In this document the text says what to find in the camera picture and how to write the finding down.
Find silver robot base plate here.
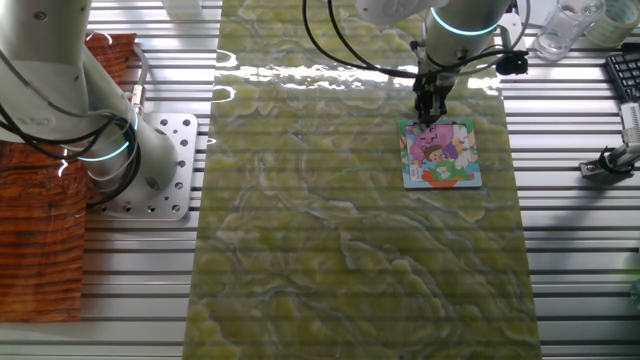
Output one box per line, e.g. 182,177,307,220
97,112,200,222

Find wrist camera with silver bracket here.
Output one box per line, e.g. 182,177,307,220
494,13,531,77

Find silver camera mount clamp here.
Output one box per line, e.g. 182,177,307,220
578,142,640,182

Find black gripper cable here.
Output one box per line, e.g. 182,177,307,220
300,0,532,80

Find brown wood grain mat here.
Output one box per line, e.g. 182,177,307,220
0,32,138,324

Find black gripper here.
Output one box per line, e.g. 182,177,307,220
410,67,456,127

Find large cream tape roll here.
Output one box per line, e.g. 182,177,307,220
584,0,640,49

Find butterfly girl puzzle board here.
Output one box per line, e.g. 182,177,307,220
397,117,484,191

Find clear plastic containers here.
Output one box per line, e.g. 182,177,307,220
531,0,607,63

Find black keyboard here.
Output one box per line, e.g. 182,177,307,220
605,51,640,104

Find black arm base cable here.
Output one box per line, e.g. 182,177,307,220
0,107,143,207

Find ridged silver camera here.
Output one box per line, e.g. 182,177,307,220
618,101,640,147

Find green marble pattern mat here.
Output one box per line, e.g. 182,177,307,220
182,0,544,360

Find grey cable with metal connector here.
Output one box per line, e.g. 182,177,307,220
129,43,151,115

